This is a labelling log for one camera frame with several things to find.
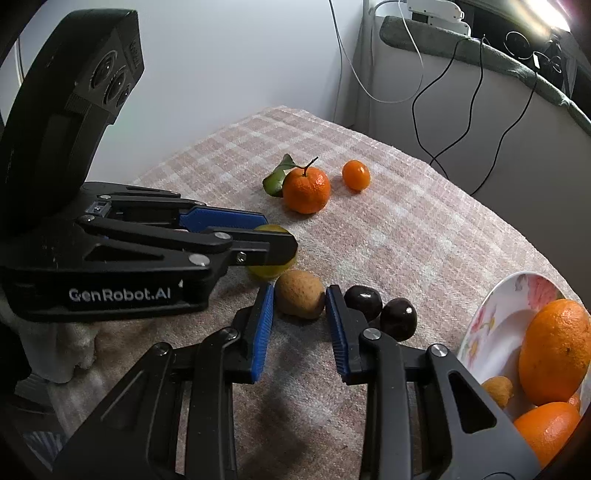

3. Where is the small orange tomato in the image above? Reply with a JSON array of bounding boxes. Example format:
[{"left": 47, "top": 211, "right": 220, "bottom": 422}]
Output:
[{"left": 568, "top": 392, "right": 581, "bottom": 411}]

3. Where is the large orange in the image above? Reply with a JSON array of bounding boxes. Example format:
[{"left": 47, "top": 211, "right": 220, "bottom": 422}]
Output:
[
  {"left": 514, "top": 402, "right": 580, "bottom": 468},
  {"left": 518, "top": 299, "right": 590, "bottom": 406}
]

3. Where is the gloved left hand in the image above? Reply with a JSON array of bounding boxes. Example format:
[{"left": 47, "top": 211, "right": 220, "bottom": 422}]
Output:
[{"left": 1, "top": 292, "right": 99, "bottom": 384}]

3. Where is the black cable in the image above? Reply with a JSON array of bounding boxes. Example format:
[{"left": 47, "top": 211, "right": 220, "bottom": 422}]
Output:
[{"left": 410, "top": 29, "right": 567, "bottom": 197}]

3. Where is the dark cherry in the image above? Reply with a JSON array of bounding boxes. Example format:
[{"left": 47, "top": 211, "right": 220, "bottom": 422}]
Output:
[
  {"left": 379, "top": 297, "right": 418, "bottom": 342},
  {"left": 344, "top": 285, "right": 384, "bottom": 322}
]

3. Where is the white cable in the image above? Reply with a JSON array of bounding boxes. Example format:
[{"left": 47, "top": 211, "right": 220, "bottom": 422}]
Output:
[{"left": 327, "top": 0, "right": 426, "bottom": 105}]

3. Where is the small orange kumquat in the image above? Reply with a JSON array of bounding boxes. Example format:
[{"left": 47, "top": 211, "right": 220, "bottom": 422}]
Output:
[{"left": 342, "top": 160, "right": 370, "bottom": 192}]

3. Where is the large orange rear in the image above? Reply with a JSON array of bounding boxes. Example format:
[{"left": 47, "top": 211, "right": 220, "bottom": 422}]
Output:
[{"left": 518, "top": 299, "right": 590, "bottom": 406}]

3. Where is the green grape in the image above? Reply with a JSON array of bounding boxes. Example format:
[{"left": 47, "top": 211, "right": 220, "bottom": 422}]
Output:
[{"left": 247, "top": 224, "right": 297, "bottom": 281}]

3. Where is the floral white plate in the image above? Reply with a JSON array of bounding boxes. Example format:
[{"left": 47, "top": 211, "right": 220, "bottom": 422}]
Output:
[{"left": 458, "top": 272, "right": 590, "bottom": 428}]

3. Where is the mandarin with green leaf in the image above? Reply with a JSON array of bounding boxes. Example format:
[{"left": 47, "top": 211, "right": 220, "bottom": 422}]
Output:
[{"left": 263, "top": 153, "right": 332, "bottom": 215}]

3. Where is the large orange front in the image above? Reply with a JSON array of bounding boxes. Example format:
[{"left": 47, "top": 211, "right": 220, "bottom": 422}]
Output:
[{"left": 514, "top": 402, "right": 580, "bottom": 468}]

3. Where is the pink plaid tablecloth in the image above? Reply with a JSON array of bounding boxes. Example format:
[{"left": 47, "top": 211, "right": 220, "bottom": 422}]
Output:
[{"left": 45, "top": 105, "right": 583, "bottom": 480}]

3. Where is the white power strip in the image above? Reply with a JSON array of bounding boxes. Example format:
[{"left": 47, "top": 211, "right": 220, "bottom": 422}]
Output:
[{"left": 407, "top": 0, "right": 471, "bottom": 36}]

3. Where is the tan longan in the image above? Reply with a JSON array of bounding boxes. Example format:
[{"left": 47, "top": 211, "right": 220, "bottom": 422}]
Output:
[
  {"left": 274, "top": 270, "right": 325, "bottom": 320},
  {"left": 482, "top": 376, "right": 514, "bottom": 409}
]

